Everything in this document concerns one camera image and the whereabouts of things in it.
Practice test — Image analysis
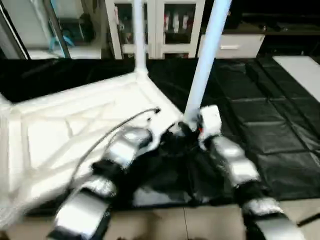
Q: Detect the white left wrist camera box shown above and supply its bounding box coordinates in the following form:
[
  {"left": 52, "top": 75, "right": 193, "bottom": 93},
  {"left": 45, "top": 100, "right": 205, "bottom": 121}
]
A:
[{"left": 148, "top": 120, "right": 176, "bottom": 149}]

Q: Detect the black metal workbench leg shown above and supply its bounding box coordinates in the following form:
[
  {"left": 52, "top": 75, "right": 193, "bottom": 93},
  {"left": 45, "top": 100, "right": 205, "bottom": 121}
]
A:
[{"left": 295, "top": 212, "right": 320, "bottom": 227}]

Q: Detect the white plastic table top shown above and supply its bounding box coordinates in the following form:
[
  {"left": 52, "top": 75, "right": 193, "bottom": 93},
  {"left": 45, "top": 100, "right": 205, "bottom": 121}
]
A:
[{"left": 0, "top": 70, "right": 187, "bottom": 221}]

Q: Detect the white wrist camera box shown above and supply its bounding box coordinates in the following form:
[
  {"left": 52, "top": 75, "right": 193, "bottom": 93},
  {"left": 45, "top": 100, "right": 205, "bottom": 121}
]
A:
[
  {"left": 148, "top": 120, "right": 176, "bottom": 149},
  {"left": 198, "top": 105, "right": 223, "bottom": 150}
]

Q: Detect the white drawer unit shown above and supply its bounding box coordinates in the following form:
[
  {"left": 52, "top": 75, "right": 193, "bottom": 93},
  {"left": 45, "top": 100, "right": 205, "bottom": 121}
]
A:
[{"left": 198, "top": 32, "right": 267, "bottom": 59}]

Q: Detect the black table mat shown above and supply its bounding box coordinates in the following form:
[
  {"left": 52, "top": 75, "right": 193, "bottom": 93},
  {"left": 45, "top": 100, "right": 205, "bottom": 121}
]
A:
[{"left": 0, "top": 56, "right": 320, "bottom": 207}]

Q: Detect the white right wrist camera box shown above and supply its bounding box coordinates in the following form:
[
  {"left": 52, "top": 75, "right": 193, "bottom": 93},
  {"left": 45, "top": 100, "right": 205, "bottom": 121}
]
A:
[{"left": 198, "top": 105, "right": 223, "bottom": 150}]

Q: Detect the white glass door cabinet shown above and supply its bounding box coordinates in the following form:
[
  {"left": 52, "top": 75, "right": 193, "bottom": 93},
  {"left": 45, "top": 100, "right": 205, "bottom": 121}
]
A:
[{"left": 105, "top": 0, "right": 207, "bottom": 59}]

